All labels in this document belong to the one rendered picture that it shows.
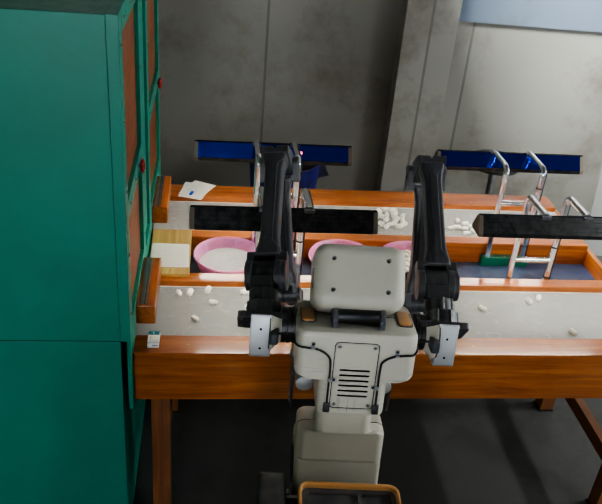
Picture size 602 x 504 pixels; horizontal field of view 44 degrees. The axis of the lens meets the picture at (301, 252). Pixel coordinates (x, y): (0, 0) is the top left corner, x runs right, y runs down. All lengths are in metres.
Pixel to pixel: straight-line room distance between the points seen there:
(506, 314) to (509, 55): 2.31
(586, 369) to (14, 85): 1.95
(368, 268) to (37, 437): 1.32
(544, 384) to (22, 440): 1.71
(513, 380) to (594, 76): 2.75
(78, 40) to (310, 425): 1.09
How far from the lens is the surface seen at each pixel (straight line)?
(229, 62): 4.62
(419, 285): 1.87
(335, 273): 1.69
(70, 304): 2.25
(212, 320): 2.55
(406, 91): 4.54
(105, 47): 1.91
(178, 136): 4.80
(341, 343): 1.70
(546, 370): 2.65
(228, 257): 2.91
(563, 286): 3.03
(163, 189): 3.14
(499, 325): 2.74
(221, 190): 3.37
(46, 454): 2.64
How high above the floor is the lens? 2.22
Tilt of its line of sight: 30 degrees down
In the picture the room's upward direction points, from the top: 5 degrees clockwise
